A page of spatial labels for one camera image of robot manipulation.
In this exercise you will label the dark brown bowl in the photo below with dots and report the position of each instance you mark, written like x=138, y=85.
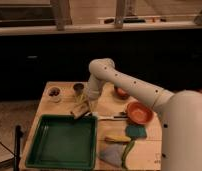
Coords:
x=121, y=97

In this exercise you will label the black stand pole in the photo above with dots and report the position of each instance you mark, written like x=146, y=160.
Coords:
x=18, y=136

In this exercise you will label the teal sponge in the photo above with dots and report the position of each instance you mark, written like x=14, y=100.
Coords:
x=135, y=131

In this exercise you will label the translucent green cup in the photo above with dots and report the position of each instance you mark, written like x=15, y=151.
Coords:
x=81, y=99

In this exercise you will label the knife with black handle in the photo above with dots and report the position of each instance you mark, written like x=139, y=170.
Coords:
x=116, y=118

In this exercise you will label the dark grey cup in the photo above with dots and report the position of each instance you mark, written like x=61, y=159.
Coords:
x=78, y=88

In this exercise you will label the green plastic tray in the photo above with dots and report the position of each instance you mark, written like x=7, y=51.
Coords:
x=63, y=142

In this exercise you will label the green chili pepper toy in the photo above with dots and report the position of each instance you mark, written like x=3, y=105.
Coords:
x=126, y=151

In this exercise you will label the orange plastic bowl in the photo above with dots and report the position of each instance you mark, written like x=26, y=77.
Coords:
x=138, y=113

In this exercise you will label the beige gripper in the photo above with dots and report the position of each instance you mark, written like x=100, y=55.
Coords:
x=88, y=104

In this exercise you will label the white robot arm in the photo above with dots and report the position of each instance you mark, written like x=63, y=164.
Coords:
x=181, y=113

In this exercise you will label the orange ball in bowl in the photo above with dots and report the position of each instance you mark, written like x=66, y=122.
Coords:
x=121, y=92

